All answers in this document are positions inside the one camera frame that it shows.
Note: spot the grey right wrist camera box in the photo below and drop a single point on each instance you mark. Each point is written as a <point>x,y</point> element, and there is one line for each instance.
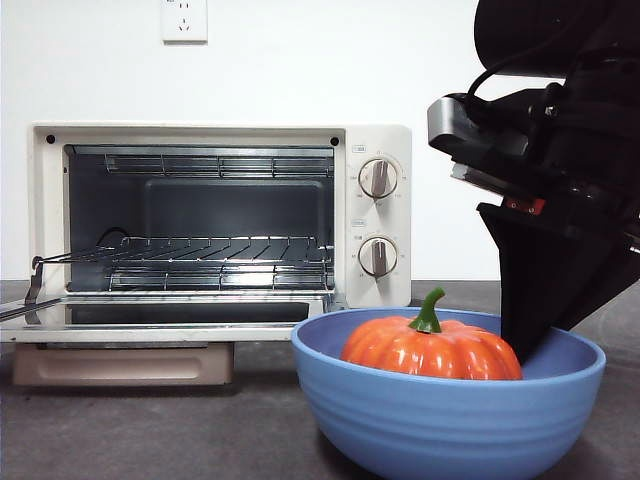
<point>442,117</point>

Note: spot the blue ribbed bowl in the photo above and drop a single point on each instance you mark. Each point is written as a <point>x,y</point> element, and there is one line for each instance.
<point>450,425</point>

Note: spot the glass-windowed oven door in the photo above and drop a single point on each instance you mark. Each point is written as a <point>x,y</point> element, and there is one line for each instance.
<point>150,332</point>

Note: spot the orange toy pumpkin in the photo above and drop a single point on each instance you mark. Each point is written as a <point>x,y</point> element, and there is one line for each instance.
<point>430,355</point>

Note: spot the white wall socket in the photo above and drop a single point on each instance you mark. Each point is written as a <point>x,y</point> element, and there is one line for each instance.
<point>184,22</point>

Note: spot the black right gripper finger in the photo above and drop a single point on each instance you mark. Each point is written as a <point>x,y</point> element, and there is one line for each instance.
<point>595,280</point>
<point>525,280</point>

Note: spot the beige oven knob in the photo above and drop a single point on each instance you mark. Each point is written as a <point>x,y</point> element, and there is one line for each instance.
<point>378,178</point>
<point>378,256</point>

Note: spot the white Toshiba toaster oven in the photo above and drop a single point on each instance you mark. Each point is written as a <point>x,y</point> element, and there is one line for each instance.
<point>375,140</point>

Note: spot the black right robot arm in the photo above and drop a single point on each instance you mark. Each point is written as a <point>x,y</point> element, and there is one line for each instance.
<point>530,30</point>

